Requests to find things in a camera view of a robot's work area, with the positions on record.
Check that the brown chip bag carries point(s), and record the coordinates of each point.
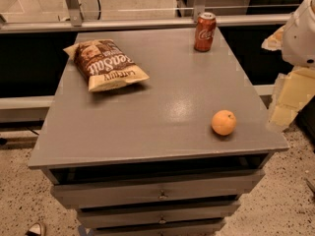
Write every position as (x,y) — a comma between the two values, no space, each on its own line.
(104,65)

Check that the grey drawer cabinet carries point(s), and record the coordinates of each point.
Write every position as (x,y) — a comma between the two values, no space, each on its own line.
(144,160)

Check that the shoe tip on floor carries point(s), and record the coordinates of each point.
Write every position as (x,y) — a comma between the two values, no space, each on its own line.
(37,229)

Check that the orange fruit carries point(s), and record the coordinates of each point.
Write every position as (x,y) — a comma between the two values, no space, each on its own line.
(223,122)

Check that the metal railing frame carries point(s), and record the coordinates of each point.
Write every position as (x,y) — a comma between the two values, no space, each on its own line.
(88,15)

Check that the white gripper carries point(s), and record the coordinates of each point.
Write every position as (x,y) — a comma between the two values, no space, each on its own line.
(300,38)

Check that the red coke can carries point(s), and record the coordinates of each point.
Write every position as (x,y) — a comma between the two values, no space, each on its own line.
(205,30)

